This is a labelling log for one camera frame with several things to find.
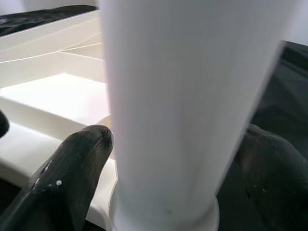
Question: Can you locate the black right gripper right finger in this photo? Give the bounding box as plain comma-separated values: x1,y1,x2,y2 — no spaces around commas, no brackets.
230,124,308,231

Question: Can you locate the black table cloth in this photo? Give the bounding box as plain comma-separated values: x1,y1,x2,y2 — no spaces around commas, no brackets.
0,4,308,231

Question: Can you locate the white plastic table top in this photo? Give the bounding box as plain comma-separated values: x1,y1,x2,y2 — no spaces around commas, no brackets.
0,9,121,231

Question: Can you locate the white tapered table leg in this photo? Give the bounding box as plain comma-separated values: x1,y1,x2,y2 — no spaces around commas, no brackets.
98,0,287,231

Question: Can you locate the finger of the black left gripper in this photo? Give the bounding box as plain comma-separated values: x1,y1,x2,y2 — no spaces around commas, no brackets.
0,109,11,140

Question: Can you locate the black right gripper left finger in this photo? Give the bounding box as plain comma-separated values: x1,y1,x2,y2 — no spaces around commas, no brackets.
0,124,114,231

